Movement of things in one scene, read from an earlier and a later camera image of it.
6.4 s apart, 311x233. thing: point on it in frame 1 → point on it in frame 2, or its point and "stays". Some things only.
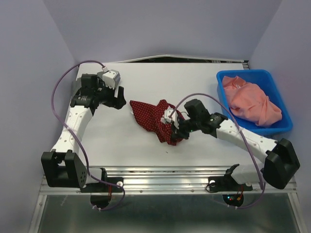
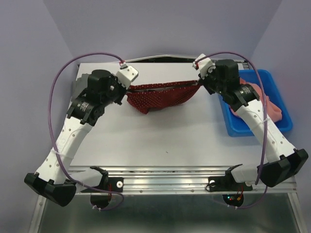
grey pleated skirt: x=76 y=85 stays
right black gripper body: x=185 y=127 → x=211 y=83
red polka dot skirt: x=149 y=116 → x=155 y=96
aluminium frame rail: x=164 y=180 stays
